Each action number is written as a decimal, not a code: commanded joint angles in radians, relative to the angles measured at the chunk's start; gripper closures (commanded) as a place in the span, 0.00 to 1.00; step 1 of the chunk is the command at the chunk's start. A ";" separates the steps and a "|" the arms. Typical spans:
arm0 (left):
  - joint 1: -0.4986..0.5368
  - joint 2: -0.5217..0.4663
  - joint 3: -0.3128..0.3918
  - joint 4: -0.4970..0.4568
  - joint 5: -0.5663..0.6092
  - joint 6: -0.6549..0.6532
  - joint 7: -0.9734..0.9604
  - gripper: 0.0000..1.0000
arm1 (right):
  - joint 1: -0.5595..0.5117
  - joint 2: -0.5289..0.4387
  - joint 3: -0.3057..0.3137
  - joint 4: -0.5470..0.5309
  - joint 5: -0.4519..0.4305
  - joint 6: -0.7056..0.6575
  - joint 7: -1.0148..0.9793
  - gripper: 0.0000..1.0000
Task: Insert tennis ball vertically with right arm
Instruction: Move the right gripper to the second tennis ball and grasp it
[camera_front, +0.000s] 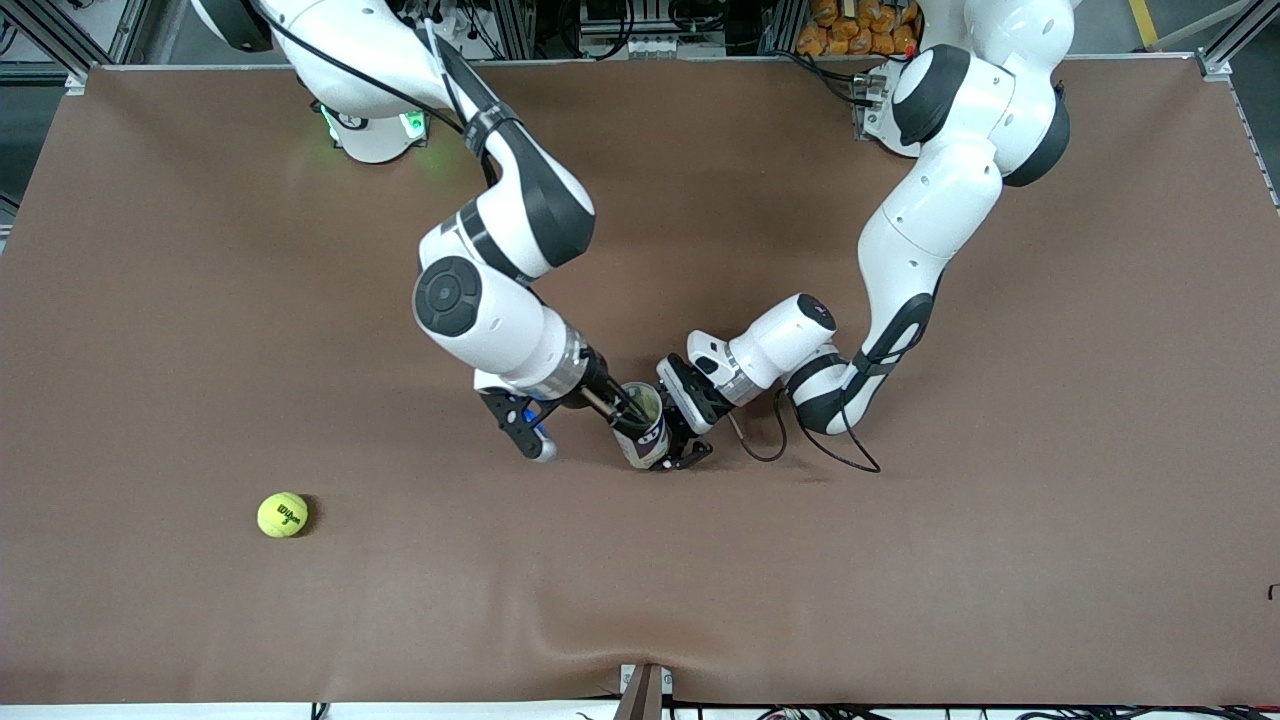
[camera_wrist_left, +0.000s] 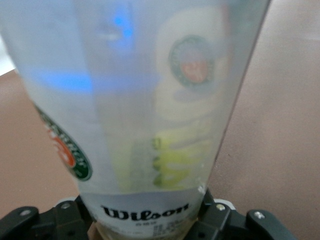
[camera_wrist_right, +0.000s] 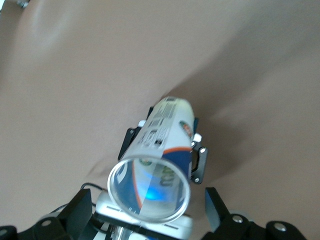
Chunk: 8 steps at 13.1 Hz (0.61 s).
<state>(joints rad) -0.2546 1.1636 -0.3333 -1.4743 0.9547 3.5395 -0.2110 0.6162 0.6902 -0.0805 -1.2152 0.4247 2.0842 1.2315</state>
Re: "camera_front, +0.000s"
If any white terminal strip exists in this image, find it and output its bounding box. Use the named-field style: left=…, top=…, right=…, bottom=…
left=580, top=35, right=701, bottom=59

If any pile of orange lumpy items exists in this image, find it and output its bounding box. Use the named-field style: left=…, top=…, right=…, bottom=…
left=797, top=0, right=921, bottom=57

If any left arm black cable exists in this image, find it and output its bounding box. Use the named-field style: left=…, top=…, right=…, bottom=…
left=728, top=385, right=883, bottom=474

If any brown table mat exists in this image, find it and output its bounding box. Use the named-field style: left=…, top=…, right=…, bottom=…
left=0, top=58, right=1280, bottom=707

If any aluminium rack profile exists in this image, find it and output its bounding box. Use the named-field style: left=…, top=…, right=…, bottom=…
left=490, top=0, right=536, bottom=59
left=760, top=0, right=801, bottom=56

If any table edge clamp bracket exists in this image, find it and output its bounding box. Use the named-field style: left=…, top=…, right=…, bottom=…
left=617, top=662, right=673, bottom=720

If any clear Wilson tennis ball can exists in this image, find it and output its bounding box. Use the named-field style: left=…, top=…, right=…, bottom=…
left=610, top=382, right=671, bottom=471

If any aluminium frame strut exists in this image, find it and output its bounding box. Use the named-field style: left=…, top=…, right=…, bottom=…
left=105, top=0, right=153, bottom=66
left=1195, top=0, right=1280, bottom=79

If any white power strip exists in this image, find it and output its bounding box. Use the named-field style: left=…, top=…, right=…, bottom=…
left=420, top=5, right=471, bottom=43

